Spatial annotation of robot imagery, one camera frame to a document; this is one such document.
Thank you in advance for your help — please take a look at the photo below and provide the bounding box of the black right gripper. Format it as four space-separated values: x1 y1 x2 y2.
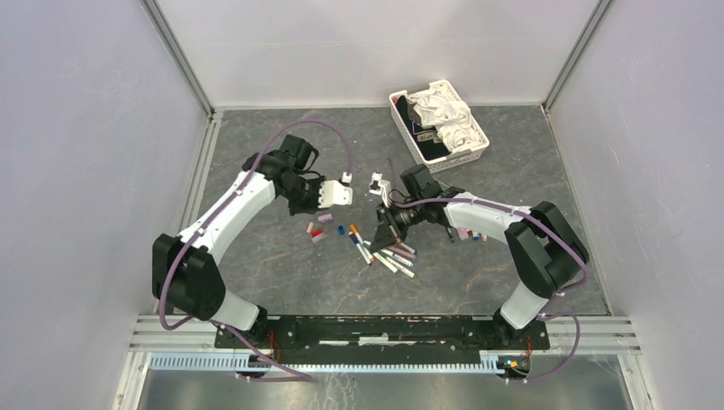
371 197 425 253

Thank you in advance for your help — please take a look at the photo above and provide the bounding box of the pink highlighter pen body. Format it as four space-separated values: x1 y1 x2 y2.
457 228 470 240

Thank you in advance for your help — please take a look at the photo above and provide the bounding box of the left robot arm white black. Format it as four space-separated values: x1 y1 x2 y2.
151 134 325 349

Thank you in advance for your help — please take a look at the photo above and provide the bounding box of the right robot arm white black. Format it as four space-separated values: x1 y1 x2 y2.
369 165 590 349

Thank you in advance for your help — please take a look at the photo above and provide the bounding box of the orange capped white marker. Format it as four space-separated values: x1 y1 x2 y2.
349 224 364 244

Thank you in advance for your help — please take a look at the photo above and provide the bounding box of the black item in basket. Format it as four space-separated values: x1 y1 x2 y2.
395 96 451 161

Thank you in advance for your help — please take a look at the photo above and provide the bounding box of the white plastic basket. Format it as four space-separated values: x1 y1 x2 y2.
388 79 490 173

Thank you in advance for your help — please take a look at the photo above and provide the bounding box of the crumpled white cloth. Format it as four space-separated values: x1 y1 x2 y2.
407 80 482 154

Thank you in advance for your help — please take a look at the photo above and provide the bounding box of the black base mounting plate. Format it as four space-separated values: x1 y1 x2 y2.
243 314 551 365

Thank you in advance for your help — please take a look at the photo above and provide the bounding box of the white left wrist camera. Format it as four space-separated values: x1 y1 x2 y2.
318 180 353 209

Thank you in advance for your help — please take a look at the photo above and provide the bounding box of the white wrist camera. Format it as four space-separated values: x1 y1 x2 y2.
318 180 353 209
368 173 392 208

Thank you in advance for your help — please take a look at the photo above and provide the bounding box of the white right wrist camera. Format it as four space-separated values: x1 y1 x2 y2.
368 173 392 208

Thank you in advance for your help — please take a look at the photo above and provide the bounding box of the aluminium frame rail left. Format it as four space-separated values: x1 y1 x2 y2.
177 110 225 231

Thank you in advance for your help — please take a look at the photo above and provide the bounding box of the aluminium frame rail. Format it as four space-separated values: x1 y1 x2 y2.
541 316 641 355
177 110 225 231

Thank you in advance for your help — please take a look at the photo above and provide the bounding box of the white slotted cable duct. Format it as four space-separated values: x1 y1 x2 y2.
149 353 504 375

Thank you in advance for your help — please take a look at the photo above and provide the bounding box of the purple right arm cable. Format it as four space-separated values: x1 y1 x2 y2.
375 157 589 384

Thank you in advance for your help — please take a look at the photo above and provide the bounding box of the aluminium frame rail front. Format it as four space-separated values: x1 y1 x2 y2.
541 316 641 355

